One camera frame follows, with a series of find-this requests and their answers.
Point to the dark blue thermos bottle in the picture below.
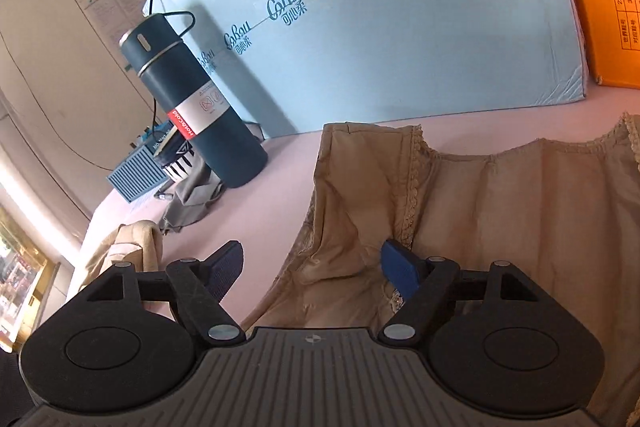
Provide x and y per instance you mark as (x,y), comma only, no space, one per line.
(210,127)

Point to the black white striped bowl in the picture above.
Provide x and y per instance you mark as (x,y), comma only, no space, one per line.
(180,162)

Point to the blue ribbed container box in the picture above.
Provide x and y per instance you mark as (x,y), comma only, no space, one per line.
(132,179)

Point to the beige puffer jacket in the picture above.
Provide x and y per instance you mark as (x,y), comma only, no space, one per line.
(500,217)

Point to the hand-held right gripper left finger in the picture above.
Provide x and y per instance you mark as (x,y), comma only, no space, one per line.
(226,269)

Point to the beige cloth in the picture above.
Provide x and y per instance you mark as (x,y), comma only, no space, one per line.
(135,247)

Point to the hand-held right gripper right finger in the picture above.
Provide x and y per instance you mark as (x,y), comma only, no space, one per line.
(397,268)

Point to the wall poster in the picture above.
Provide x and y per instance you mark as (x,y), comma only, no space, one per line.
(112,12)

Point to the grey cloth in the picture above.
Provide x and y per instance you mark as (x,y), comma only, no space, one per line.
(192,202)

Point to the large light blue box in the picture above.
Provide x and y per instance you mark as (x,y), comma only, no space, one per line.
(400,42)

